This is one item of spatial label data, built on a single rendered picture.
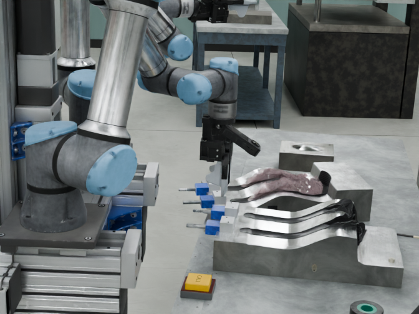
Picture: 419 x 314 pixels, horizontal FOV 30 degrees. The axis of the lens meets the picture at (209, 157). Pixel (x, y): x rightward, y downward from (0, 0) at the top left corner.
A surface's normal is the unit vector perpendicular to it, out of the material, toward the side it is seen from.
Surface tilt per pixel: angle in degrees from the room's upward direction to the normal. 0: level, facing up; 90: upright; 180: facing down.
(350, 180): 0
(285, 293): 0
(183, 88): 90
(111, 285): 90
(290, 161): 90
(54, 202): 73
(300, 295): 0
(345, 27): 90
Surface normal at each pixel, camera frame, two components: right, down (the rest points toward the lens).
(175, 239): 0.04, -0.95
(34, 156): -0.54, 0.22
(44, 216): -0.05, 0.02
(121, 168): 0.78, 0.34
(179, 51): 0.41, 0.31
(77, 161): -0.54, -0.07
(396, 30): 0.04, 0.32
